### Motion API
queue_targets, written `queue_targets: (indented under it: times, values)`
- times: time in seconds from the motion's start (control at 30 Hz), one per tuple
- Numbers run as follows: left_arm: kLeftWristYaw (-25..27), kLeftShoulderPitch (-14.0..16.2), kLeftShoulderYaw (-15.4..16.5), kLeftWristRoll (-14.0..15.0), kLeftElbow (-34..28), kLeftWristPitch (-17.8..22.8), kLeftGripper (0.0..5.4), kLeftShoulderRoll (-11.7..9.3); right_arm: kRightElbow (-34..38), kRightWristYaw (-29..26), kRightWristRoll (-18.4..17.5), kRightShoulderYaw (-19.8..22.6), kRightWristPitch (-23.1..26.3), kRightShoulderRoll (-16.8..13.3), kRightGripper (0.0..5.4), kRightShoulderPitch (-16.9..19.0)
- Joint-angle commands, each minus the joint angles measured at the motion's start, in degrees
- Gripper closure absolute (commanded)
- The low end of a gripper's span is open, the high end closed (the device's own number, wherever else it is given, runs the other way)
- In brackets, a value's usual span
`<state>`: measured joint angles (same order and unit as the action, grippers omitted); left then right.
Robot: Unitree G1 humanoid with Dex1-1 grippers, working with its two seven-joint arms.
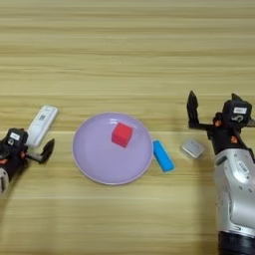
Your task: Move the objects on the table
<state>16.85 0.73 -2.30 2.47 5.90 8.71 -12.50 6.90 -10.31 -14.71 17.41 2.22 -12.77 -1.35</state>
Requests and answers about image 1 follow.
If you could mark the blue rectangular bar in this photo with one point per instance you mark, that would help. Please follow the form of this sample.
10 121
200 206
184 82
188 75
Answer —
163 156

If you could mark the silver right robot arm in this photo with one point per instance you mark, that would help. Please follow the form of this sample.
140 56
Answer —
235 196

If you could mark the red cube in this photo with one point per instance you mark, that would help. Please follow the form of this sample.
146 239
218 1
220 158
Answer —
122 134

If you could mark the lilac round plate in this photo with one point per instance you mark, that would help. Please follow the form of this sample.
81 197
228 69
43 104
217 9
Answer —
99 159

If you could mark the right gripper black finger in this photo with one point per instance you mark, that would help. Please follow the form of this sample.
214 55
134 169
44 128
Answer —
235 97
193 109

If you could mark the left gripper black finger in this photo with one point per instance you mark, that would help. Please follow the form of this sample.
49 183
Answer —
47 151

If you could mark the white rectangular device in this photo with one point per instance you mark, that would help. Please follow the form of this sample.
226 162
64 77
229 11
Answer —
42 124

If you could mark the left gripper labelled black box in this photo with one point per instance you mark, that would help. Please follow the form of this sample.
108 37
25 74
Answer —
15 138

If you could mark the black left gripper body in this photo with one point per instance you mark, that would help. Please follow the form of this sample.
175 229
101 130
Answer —
15 162

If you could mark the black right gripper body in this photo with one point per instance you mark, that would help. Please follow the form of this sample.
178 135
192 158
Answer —
225 137

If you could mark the small silver square tin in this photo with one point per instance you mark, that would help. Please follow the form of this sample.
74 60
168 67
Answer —
193 148

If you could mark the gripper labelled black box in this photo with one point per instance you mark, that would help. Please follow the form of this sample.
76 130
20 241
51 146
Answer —
15 138
237 113

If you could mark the right gripper labelled black box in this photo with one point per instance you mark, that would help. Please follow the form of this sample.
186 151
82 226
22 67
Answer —
237 113

